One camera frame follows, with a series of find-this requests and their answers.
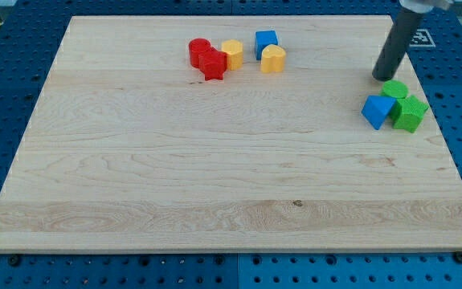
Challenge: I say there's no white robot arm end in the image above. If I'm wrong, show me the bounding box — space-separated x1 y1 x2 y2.
399 0 454 14

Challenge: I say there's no blue cube block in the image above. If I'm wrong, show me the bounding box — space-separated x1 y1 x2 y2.
255 31 278 60

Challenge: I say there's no blue triangle block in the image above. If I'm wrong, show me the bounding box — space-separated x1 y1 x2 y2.
361 96 396 130

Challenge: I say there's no red star block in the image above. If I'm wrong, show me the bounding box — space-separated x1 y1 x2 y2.
199 50 227 81

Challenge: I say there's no yellow hexagon block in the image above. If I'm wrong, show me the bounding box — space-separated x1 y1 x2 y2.
221 39 243 71

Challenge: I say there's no yellow heart block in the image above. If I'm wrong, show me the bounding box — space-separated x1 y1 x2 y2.
260 44 287 73

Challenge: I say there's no wooden board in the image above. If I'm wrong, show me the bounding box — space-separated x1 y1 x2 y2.
0 15 462 254

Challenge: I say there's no red cylinder block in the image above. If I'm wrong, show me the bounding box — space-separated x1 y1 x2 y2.
188 38 211 68

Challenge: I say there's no green cylinder block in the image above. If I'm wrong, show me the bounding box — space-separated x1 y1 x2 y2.
381 79 408 99

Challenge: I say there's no green star block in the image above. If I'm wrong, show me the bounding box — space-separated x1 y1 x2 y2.
389 95 429 133

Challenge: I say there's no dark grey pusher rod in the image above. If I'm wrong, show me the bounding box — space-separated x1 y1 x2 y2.
372 7 423 82

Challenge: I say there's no fiducial marker tag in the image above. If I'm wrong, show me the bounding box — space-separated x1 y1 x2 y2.
410 28 435 47

